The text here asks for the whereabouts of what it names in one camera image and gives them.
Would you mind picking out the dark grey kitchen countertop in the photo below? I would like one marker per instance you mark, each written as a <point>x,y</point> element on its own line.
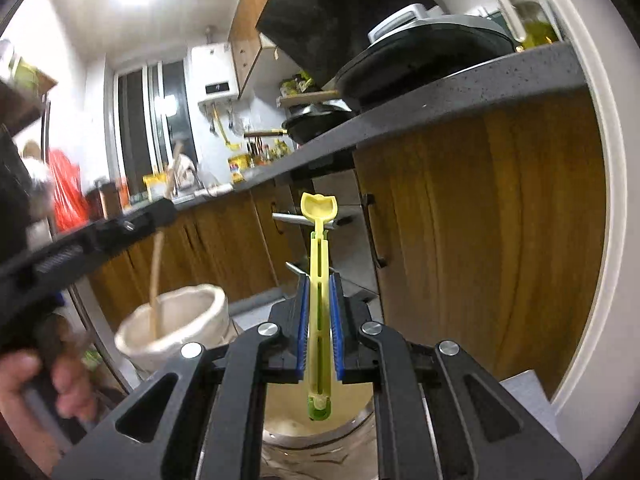
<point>541,71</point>

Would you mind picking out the wooden lower cabinets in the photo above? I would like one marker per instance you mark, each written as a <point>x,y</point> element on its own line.
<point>487,229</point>

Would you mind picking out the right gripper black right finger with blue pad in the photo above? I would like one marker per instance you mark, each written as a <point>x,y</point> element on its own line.
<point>438,413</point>

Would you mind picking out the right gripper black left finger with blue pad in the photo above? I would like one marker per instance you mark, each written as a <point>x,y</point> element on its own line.
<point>200,416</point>

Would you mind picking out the person's left hand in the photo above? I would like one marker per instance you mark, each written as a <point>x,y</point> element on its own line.
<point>29,413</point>

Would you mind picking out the large black frying pan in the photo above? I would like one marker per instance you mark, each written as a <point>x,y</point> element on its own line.
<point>419,53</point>

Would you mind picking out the black range hood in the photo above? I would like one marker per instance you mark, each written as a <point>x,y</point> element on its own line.
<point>321,36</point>

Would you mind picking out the oil bottle with white handle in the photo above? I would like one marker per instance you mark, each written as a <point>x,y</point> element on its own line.
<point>528,23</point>

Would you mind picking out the cream ceramic double utensil holder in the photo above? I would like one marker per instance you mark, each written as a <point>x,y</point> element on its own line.
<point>293,445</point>

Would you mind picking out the kitchen window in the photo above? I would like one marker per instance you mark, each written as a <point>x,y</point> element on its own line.
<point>151,114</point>

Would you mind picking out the wooden upper cabinet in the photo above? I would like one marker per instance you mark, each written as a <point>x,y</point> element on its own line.
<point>245,39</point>

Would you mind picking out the wooden chopstick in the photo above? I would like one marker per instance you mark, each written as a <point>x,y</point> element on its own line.
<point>156,264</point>

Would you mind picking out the black wok with wooden handle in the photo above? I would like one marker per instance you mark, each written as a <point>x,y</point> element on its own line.
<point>308,123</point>

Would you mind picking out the red plastic bag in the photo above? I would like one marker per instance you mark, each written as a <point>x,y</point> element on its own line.
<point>70,207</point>

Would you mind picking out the white water heater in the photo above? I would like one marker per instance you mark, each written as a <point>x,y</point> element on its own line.
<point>212,73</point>

